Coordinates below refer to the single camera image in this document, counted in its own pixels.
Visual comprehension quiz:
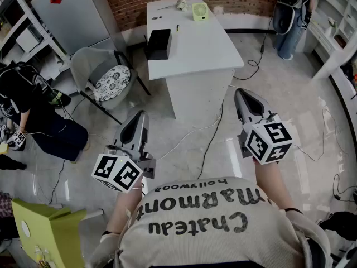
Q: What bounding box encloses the person's right forearm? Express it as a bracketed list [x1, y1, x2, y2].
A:
[252, 156, 303, 214]

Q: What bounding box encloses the grey chair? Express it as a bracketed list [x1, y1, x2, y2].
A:
[69, 47, 151, 125]

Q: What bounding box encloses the cream printed shirt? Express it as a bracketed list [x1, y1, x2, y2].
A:
[83, 176, 334, 268]

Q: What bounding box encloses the floral seat cushion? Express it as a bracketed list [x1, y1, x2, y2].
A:
[93, 64, 132, 102]

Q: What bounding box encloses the metal shelf rack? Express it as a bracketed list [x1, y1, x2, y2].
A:
[0, 0, 70, 80]

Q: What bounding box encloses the grey backpack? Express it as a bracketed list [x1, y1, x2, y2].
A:
[272, 0, 305, 36]

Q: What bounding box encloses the green cardboard box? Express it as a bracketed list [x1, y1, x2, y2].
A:
[11, 198, 87, 268]

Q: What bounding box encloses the white desk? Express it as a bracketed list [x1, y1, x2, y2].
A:
[146, 0, 245, 120]

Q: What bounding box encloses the green desk fan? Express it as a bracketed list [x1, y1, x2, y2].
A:
[191, 2, 209, 21]

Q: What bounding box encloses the person's left forearm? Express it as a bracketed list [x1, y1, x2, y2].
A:
[107, 185, 144, 234]

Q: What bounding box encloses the white flower bouquet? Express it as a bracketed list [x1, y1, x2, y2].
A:
[157, 0, 188, 11]

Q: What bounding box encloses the black box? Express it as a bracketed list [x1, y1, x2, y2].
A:
[144, 28, 172, 61]

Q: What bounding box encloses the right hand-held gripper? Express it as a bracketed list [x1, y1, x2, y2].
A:
[233, 88, 294, 166]

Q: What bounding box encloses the grey refrigerator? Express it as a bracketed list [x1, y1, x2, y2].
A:
[30, 0, 128, 57]

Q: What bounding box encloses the white shelf unit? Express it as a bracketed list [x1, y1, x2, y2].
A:
[303, 0, 357, 80]

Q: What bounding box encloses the black cable with adapter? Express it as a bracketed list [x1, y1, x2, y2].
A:
[233, 15, 274, 80]

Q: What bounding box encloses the black floor cable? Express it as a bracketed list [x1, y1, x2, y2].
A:
[197, 99, 224, 180]

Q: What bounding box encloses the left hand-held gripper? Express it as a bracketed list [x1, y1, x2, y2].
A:
[91, 109, 157, 194]

